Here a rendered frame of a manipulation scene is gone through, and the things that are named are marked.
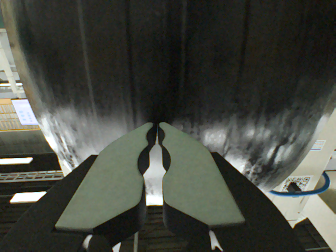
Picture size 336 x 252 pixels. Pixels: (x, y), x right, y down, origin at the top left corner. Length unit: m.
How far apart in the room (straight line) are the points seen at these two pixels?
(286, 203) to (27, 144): 13.26
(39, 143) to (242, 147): 13.03
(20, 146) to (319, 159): 13.67
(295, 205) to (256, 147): 0.51
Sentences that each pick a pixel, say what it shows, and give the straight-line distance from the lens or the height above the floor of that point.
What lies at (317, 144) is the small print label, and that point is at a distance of 0.54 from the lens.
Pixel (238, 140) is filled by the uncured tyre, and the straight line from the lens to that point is 0.16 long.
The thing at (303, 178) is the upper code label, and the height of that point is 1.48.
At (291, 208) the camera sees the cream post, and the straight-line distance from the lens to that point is 0.68.
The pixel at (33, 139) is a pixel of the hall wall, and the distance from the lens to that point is 13.14.
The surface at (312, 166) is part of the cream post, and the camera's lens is 0.58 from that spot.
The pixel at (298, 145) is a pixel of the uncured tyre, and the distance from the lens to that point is 0.20.
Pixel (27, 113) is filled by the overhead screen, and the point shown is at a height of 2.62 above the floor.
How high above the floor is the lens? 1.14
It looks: 29 degrees up
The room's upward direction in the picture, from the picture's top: 180 degrees clockwise
